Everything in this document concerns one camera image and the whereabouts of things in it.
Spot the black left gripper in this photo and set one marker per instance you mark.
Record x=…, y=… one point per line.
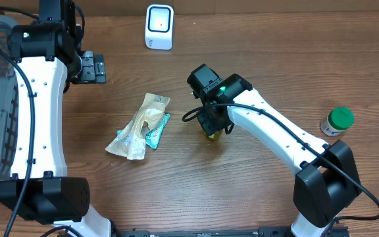
x=98, y=68

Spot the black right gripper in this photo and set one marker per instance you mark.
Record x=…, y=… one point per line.
x=206, y=118

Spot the yellow oil bottle silver cap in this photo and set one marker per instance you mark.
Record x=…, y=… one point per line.
x=214, y=137

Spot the brown snack package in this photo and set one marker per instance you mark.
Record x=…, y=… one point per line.
x=130, y=143

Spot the green lid jar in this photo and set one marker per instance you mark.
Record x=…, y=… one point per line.
x=337, y=121

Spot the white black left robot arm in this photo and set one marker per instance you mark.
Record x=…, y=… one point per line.
x=47, y=58

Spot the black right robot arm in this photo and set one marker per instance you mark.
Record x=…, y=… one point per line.
x=326, y=177

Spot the white black barcode scanner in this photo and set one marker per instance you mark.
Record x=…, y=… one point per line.
x=159, y=27

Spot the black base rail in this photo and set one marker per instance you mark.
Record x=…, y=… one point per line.
x=202, y=233

